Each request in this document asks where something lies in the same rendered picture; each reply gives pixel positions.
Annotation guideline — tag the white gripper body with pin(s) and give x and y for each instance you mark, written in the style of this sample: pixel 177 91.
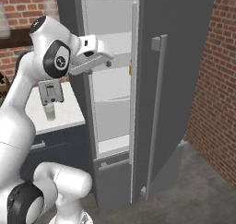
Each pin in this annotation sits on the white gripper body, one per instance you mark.
pixel 103 51

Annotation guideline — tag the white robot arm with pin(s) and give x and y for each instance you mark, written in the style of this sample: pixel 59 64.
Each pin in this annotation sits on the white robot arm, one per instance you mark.
pixel 18 123

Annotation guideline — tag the grey fridge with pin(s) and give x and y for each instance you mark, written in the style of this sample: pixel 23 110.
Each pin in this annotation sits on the grey fridge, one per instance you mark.
pixel 110 89

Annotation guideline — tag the grey fridge door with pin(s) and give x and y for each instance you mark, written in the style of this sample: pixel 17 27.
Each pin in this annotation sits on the grey fridge door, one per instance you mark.
pixel 181 80

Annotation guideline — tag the glass of lemonade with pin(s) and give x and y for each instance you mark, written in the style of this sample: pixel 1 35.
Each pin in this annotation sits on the glass of lemonade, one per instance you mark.
pixel 49 112

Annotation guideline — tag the dark blue cupboard drawer front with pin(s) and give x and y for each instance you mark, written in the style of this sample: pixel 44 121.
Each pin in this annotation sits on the dark blue cupboard drawer front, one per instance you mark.
pixel 61 147

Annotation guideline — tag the white vase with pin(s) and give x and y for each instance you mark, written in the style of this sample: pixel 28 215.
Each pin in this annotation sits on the white vase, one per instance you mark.
pixel 4 21

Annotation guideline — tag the brown knife block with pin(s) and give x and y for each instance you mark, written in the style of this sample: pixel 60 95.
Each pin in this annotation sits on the brown knife block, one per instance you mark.
pixel 3 86

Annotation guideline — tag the grey freezer drawer front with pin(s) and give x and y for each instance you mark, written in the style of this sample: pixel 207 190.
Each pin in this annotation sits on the grey freezer drawer front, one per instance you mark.
pixel 112 187

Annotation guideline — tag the dark wooden wall shelf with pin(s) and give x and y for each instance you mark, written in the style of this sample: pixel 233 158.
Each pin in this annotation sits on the dark wooden wall shelf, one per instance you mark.
pixel 15 41

